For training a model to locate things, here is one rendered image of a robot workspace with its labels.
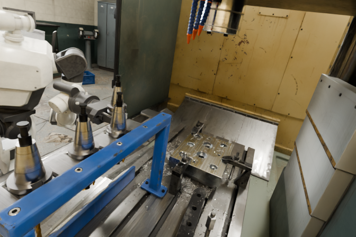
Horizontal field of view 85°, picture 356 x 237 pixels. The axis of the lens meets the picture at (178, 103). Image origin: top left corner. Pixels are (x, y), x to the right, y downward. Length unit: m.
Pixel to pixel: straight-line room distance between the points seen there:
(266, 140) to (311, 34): 0.87
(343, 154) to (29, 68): 1.03
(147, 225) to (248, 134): 1.22
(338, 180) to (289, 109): 1.25
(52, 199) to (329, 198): 0.64
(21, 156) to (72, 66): 0.65
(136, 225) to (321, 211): 0.54
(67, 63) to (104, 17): 5.26
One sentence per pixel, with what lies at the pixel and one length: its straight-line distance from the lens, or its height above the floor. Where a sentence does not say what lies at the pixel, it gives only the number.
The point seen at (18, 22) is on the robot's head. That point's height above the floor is 1.43.
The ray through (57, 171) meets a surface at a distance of 0.45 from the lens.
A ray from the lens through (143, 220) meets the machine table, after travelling 0.75.
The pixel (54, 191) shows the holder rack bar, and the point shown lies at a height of 1.23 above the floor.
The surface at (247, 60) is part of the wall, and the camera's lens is 1.80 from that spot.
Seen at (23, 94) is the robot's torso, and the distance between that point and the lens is 1.02.
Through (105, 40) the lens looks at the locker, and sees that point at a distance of 6.20.
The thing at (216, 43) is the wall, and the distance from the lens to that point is 1.84.
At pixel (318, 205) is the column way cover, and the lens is 0.71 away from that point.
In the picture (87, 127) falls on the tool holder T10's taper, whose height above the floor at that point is 1.28.
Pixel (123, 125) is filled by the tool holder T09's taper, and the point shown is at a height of 1.24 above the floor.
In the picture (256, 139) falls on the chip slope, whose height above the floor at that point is 0.76.
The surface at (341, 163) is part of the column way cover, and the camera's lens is 0.63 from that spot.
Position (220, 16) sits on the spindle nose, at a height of 1.56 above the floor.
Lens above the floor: 1.50
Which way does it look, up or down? 21 degrees down
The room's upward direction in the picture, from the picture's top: 9 degrees clockwise
